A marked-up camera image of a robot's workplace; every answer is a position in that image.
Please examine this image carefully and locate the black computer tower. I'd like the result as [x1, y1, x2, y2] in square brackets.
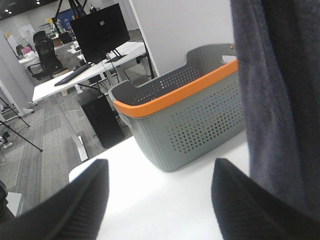
[76, 91, 125, 149]

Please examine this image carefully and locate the grey perforated basket orange rim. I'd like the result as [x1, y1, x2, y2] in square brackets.
[108, 43, 245, 172]

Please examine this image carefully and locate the black office chair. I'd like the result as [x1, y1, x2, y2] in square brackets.
[27, 30, 67, 81]

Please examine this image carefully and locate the white office desk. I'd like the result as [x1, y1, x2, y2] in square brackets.
[32, 41, 146, 103]

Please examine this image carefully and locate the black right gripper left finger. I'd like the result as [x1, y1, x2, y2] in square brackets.
[0, 159, 109, 240]

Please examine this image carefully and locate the black computer monitor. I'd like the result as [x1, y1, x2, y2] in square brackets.
[70, 3, 130, 64]

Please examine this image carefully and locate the black tripod stand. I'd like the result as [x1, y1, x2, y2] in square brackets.
[0, 97, 44, 153]

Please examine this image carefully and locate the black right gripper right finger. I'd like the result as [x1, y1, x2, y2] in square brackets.
[211, 158, 320, 240]

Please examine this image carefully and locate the white partition panel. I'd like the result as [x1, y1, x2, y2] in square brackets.
[129, 0, 234, 75]

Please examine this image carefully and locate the black keyboard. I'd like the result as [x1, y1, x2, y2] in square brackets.
[54, 63, 91, 87]

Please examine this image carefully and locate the dark navy towel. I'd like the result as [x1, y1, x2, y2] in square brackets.
[230, 0, 320, 219]

